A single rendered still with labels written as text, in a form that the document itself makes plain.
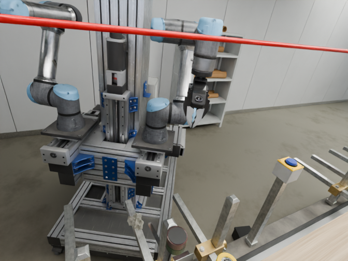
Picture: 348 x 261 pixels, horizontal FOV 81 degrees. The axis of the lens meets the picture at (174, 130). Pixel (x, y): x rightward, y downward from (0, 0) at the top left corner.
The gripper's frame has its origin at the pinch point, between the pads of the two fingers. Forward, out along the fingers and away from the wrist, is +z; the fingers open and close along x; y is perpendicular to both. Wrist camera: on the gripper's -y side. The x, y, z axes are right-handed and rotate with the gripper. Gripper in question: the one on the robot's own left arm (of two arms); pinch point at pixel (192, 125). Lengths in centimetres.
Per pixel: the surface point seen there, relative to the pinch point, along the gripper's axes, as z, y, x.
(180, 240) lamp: 20.2, -32.2, -0.1
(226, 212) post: 25.6, -15.2, -16.9
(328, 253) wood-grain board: 42, -15, -63
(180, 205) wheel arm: 47.6, 3.8, -2.2
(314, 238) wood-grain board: 42, -9, -61
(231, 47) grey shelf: -2, 287, -63
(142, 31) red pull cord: -32, -40, 12
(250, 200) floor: 132, 98, -87
